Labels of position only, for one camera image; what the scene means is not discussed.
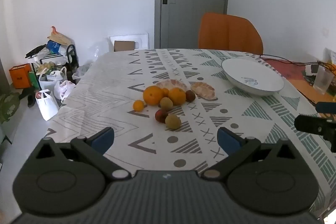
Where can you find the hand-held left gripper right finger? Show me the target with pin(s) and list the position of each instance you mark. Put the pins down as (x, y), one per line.
(228, 140)

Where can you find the clear plastic bag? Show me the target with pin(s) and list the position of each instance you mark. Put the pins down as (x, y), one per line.
(97, 50)

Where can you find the brown cardboard box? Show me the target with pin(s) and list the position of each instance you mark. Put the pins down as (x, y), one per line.
(124, 46)

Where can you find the orange box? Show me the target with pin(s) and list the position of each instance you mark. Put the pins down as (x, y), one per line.
(20, 76)

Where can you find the white shallow plate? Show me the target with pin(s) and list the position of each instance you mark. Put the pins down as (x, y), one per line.
(244, 69)

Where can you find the red orange table mat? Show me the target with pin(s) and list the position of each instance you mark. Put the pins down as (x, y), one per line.
(288, 73)

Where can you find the tiny orange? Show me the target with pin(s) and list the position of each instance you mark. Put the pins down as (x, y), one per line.
(165, 92)

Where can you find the clear plastic cup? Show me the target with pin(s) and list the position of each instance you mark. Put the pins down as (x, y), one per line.
(322, 81)

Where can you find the white foam board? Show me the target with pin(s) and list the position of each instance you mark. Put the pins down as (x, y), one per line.
(141, 38)

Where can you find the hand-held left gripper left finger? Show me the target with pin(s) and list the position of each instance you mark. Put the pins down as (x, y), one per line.
(103, 138)

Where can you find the large orange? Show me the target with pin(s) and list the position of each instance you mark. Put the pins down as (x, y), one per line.
(177, 96)
(153, 95)

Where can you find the white bag with red print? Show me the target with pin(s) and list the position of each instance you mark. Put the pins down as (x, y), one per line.
(64, 89)

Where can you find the orange chair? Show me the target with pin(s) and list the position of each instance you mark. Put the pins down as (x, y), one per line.
(228, 32)

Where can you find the patterned white tablecloth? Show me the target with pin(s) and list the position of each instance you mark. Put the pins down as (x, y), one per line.
(105, 98)

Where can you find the grey door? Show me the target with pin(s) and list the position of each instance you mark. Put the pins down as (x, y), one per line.
(194, 8)

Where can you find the small orange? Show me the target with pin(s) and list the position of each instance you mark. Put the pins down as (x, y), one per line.
(138, 105)

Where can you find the red peach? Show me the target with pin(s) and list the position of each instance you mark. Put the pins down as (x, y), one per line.
(160, 116)

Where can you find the white bag with groceries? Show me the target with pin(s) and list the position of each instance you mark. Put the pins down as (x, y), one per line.
(51, 79)

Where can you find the blue white bag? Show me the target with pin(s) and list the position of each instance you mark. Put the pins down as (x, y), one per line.
(55, 47)

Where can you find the camouflage cloth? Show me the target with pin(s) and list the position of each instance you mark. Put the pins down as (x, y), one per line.
(9, 107)

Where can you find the green round fruit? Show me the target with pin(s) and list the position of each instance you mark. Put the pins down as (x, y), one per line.
(166, 103)

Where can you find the white power adapter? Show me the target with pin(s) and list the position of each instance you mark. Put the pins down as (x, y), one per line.
(312, 69)

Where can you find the tan paper bag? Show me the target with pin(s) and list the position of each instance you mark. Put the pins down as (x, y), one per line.
(58, 36)

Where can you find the printed snack bag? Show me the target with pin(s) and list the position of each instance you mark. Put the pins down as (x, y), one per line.
(330, 57)

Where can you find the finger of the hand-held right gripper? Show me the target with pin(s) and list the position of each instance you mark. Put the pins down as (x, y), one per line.
(315, 125)
(326, 107)

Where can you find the black item on rack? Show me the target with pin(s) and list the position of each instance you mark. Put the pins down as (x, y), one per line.
(36, 51)

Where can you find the plain white plastic bag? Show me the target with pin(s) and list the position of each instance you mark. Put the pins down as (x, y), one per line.
(47, 106)

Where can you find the dark red plum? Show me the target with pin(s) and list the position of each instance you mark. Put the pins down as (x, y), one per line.
(190, 96)

